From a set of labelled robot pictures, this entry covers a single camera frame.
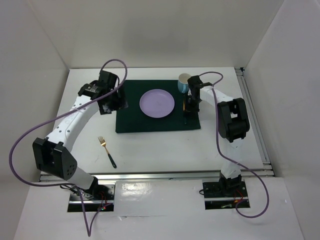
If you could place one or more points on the purple plate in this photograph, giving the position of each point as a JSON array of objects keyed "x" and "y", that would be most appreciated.
[{"x": 157, "y": 103}]

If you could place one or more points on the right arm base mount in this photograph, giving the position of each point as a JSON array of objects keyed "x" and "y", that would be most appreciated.
[{"x": 216, "y": 199}]

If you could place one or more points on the gold knife black handle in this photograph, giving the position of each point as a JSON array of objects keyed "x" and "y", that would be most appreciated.
[{"x": 185, "y": 113}]

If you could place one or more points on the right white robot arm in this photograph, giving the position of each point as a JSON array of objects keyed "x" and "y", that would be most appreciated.
[{"x": 232, "y": 125}]

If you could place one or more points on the dark green cloth napkin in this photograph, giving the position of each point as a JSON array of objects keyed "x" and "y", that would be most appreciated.
[{"x": 133, "y": 120}]

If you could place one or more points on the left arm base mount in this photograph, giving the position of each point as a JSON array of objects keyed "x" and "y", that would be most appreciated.
[{"x": 103, "y": 201}]

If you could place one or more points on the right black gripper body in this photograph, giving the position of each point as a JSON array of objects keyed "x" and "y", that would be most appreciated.
[{"x": 192, "y": 105}]

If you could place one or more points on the light blue mug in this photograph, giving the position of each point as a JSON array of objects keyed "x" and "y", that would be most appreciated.
[{"x": 182, "y": 83}]

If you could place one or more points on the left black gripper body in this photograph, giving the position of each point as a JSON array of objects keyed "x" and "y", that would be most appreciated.
[{"x": 114, "y": 103}]

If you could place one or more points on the gold fork black handle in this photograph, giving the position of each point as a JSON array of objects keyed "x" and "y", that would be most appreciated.
[{"x": 104, "y": 145}]

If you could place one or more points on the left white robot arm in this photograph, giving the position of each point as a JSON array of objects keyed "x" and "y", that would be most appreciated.
[{"x": 53, "y": 153}]

